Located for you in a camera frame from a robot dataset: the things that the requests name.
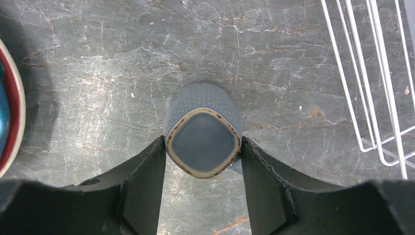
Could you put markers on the teal rimmed red plate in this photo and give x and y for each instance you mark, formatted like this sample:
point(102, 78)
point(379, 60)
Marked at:
point(14, 91)

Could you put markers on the white wire dish rack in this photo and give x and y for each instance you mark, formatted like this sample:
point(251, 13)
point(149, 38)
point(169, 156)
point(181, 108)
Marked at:
point(374, 48)

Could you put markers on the small white blue cup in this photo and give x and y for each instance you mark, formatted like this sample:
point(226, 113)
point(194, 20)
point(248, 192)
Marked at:
point(203, 130)

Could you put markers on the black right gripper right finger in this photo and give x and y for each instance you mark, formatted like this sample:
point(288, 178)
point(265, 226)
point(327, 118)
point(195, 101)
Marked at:
point(284, 201)

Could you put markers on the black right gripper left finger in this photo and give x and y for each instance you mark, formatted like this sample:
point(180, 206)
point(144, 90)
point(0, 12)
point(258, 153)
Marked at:
point(125, 200)

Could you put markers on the blue dotted plate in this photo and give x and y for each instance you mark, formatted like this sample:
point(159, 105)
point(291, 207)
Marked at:
point(5, 115)

